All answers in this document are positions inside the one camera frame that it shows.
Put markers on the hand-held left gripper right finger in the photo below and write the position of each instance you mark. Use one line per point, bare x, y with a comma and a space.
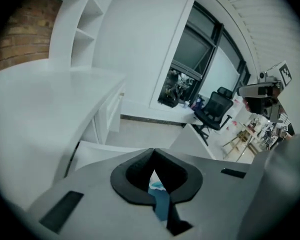
215, 196

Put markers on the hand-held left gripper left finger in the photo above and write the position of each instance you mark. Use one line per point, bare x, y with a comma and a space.
90, 209

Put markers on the white desk drawer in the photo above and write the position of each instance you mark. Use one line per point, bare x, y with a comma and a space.
102, 154
115, 109

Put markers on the white and blue item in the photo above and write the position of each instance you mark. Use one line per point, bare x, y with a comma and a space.
156, 184

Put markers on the closed white desk drawer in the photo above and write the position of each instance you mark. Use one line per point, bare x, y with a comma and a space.
115, 109

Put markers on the white desk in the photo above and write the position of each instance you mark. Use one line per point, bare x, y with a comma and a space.
40, 104

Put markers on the wooden easel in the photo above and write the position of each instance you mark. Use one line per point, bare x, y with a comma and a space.
240, 139

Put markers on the black mesh office chair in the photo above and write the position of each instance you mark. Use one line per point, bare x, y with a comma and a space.
215, 109

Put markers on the blue bottle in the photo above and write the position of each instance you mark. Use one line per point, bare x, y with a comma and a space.
197, 103

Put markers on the small white cup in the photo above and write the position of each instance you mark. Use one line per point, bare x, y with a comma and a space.
186, 104

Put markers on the person's head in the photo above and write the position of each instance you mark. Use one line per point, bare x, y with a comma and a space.
255, 106

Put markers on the dark potted plant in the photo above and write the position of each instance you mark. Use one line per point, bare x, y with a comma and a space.
171, 89

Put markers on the dark-framed window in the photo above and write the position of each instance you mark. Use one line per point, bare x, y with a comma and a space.
197, 46

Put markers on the white shelving unit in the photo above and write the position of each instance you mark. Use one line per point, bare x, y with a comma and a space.
82, 26

